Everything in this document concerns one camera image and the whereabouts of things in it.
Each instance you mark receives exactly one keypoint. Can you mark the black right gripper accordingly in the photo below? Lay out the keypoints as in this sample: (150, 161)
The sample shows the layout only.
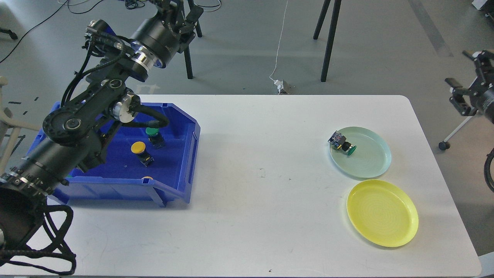
(483, 61)

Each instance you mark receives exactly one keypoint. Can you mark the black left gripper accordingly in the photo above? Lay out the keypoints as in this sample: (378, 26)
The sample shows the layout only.
(164, 35)

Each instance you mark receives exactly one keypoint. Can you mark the green push button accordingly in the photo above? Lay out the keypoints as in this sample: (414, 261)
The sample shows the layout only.
(339, 142)
(155, 137)

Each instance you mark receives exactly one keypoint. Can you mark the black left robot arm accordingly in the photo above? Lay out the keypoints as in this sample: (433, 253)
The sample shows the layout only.
(94, 106)

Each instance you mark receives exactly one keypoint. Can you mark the green push button back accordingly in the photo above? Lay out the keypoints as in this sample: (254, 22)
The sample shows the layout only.
(155, 137)

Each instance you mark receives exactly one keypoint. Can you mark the light green plate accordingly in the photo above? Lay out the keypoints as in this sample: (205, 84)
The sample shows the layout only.
(371, 159)

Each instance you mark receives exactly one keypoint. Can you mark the yellow plate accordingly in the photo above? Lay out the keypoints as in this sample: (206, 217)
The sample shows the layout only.
(382, 213)

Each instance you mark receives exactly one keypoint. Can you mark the black tripod left legs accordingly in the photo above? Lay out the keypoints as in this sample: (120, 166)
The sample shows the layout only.
(187, 56)

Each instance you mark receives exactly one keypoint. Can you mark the black tripod legs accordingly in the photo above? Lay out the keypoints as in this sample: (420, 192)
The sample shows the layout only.
(187, 56)
(331, 34)

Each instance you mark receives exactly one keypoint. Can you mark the white wheeled stand leg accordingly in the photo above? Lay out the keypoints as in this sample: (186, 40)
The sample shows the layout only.
(444, 145)

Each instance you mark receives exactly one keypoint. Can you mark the white power plug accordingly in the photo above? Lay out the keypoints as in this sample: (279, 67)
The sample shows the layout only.
(282, 87)

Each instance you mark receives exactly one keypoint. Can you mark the blue plastic bin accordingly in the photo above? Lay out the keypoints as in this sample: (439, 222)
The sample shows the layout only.
(119, 178)

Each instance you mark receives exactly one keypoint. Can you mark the black tripod right legs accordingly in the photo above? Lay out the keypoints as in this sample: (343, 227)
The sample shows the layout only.
(331, 34)

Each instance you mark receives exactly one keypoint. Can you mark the beige chair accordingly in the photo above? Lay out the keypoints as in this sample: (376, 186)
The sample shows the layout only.
(8, 122)

